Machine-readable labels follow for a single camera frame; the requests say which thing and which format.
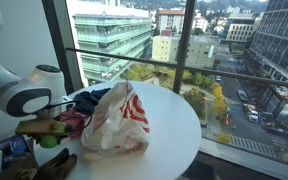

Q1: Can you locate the yellowish wrist camera box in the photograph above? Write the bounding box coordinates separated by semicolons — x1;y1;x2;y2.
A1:
14;118;69;137

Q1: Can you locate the blue box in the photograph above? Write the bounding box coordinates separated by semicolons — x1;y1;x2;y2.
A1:
0;134;31;170

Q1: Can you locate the green ball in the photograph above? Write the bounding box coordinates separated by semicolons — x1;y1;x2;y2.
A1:
38;134;60;150

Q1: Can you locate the brown cardboard box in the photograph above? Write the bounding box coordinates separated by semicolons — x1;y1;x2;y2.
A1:
0;155;40;180

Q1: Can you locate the dark window mullion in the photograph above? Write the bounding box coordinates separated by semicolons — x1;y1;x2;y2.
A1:
172;0;197;95

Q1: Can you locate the white plastic bag red print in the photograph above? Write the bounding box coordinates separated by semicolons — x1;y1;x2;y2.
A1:
80;80;151;155

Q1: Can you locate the pink cloth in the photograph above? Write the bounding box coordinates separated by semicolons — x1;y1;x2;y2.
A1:
59;108;89;140

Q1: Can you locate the navy blue cloth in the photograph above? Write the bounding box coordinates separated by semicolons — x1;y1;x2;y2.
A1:
72;87;113;116

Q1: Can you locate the grey window sill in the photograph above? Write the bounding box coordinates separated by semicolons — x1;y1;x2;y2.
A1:
197;137;288;180

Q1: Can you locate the brown suede glove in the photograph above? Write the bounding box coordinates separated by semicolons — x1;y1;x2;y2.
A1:
15;148;79;180

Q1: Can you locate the dark window railing bar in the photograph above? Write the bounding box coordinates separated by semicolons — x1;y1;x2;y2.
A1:
65;47;288;90

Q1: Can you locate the dark window side frame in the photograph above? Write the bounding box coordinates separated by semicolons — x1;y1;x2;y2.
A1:
41;0;82;96

